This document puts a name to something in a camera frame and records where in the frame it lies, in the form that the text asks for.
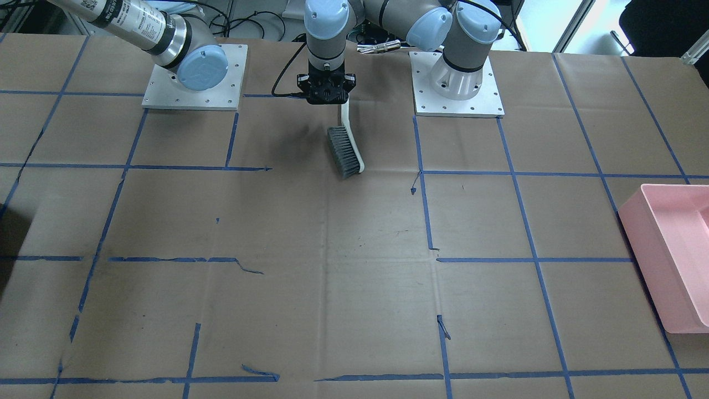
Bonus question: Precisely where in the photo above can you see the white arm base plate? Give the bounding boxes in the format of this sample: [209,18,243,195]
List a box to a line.
[409,52,506,118]
[142,44,248,111]

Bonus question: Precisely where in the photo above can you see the pink plastic bin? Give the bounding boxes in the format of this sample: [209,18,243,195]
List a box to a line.
[619,184,708,334]

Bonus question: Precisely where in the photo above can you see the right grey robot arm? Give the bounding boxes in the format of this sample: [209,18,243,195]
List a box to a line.
[52,1,229,91]

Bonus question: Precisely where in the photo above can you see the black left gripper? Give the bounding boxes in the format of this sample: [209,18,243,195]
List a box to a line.
[296,65,357,105]

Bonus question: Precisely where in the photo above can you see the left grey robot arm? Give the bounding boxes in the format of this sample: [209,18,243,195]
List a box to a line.
[296,1,504,105]

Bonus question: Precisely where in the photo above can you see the white hand brush dark bristles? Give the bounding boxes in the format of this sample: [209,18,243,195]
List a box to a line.
[326,100,365,179]

